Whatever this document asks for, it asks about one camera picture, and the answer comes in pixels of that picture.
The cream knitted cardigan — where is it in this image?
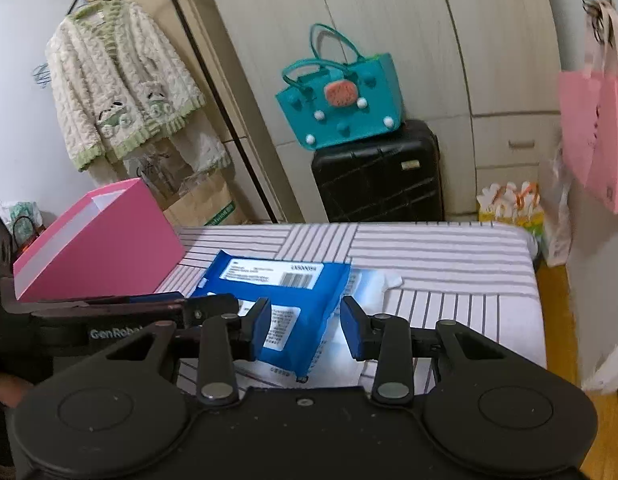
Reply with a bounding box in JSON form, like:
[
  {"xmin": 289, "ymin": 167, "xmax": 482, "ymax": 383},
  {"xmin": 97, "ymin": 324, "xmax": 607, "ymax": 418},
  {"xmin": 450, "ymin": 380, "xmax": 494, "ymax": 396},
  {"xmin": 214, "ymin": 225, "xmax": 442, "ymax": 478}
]
[{"xmin": 45, "ymin": 0, "xmax": 206, "ymax": 172}]

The pink box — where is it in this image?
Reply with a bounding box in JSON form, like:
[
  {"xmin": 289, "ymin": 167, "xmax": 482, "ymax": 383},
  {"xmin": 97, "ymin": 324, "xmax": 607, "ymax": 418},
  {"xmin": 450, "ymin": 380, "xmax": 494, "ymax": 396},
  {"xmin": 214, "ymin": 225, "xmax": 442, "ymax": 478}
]
[{"xmin": 13, "ymin": 177, "xmax": 186, "ymax": 303}]

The blue wipes packet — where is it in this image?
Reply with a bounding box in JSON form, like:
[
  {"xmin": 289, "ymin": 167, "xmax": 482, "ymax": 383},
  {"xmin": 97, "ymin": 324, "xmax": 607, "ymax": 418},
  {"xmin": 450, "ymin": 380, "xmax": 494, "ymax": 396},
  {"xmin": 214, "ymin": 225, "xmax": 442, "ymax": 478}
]
[{"xmin": 189, "ymin": 250, "xmax": 352, "ymax": 383}]

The black suitcase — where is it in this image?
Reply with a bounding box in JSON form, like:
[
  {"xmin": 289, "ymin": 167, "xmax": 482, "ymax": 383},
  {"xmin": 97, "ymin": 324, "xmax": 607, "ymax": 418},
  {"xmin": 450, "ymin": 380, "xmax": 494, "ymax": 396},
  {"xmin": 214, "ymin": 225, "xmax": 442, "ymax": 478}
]
[{"xmin": 311, "ymin": 119, "xmax": 446, "ymax": 223}]

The white wipes packet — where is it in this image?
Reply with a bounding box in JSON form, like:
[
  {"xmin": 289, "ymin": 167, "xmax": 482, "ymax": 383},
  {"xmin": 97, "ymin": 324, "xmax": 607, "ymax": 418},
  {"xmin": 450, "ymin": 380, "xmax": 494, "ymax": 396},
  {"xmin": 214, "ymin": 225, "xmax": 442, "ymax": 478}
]
[{"xmin": 234, "ymin": 267, "xmax": 404, "ymax": 391}]

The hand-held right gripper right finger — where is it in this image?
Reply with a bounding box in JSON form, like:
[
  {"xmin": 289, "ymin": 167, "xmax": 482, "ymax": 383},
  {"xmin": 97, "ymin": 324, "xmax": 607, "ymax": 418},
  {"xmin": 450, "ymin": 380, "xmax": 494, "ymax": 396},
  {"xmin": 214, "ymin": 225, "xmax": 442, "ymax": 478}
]
[{"xmin": 340, "ymin": 296, "xmax": 530, "ymax": 405}]

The garment in clear plastic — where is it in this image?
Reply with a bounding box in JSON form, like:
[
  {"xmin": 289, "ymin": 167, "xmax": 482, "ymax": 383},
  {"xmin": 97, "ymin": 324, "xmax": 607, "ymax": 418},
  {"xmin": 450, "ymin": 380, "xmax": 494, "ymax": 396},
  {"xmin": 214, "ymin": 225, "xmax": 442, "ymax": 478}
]
[{"xmin": 89, "ymin": 122, "xmax": 232, "ymax": 186}]

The green patterned bag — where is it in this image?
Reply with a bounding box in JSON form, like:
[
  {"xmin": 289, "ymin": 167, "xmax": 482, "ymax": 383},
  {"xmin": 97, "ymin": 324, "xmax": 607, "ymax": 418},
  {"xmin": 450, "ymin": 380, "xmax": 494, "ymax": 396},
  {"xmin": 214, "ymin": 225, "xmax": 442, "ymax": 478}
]
[{"xmin": 0, "ymin": 200, "xmax": 46, "ymax": 261}]

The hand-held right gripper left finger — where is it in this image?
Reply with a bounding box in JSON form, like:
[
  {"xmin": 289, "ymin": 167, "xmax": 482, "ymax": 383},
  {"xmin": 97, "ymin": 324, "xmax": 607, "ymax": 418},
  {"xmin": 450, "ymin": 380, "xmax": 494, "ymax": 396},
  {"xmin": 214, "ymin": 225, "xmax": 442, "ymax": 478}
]
[{"xmin": 89, "ymin": 298, "xmax": 272, "ymax": 407}]

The white plastic bag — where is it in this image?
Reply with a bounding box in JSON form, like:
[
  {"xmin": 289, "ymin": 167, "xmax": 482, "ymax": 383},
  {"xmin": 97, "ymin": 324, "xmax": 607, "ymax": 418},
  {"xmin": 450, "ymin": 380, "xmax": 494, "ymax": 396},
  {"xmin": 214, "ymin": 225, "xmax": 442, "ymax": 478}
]
[{"xmin": 539, "ymin": 145, "xmax": 574, "ymax": 267}]

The person's left hand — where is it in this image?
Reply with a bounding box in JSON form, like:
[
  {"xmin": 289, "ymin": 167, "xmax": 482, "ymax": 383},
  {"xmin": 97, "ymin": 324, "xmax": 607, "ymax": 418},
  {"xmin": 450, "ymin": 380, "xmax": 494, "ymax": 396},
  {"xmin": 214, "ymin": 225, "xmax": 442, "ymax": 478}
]
[{"xmin": 0, "ymin": 375, "xmax": 36, "ymax": 407}]

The teal felt handbag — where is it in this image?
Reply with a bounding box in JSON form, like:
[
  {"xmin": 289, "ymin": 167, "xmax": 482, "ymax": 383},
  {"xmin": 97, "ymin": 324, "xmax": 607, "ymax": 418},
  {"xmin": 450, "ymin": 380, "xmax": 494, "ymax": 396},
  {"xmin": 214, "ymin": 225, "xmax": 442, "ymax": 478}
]
[{"xmin": 275, "ymin": 23, "xmax": 404, "ymax": 150}]

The yellow gift bag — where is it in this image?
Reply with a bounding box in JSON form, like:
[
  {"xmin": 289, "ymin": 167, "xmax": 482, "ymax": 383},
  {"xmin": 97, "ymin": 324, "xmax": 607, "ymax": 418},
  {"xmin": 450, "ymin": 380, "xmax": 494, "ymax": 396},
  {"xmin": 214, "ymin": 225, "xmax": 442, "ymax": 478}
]
[{"xmin": 478, "ymin": 181, "xmax": 544, "ymax": 243}]

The beige wardrobe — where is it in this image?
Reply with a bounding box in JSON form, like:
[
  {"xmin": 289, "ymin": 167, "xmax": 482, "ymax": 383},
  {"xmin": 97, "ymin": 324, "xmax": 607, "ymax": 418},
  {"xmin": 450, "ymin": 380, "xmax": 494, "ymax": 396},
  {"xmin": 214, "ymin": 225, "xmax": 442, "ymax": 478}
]
[{"xmin": 196, "ymin": 0, "xmax": 562, "ymax": 223}]

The cardboard box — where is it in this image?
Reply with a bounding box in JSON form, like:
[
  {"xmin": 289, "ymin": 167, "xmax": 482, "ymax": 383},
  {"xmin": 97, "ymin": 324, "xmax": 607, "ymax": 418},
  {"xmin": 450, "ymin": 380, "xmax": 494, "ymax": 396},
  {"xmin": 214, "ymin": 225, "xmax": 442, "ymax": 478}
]
[{"xmin": 161, "ymin": 172, "xmax": 238, "ymax": 228}]

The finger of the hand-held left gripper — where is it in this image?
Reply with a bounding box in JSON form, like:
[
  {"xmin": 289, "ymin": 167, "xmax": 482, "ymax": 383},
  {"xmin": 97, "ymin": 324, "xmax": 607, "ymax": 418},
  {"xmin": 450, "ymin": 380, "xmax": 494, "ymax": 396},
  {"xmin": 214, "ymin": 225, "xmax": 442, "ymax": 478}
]
[
  {"xmin": 39, "ymin": 291, "xmax": 186, "ymax": 311},
  {"xmin": 179, "ymin": 294, "xmax": 238, "ymax": 331}
]

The light pink shopping bag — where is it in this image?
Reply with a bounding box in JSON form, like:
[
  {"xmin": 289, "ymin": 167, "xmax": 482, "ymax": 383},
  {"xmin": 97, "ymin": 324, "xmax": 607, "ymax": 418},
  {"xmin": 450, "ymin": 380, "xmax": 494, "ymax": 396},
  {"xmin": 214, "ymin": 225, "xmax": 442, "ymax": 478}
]
[{"xmin": 559, "ymin": 2, "xmax": 607, "ymax": 188}]

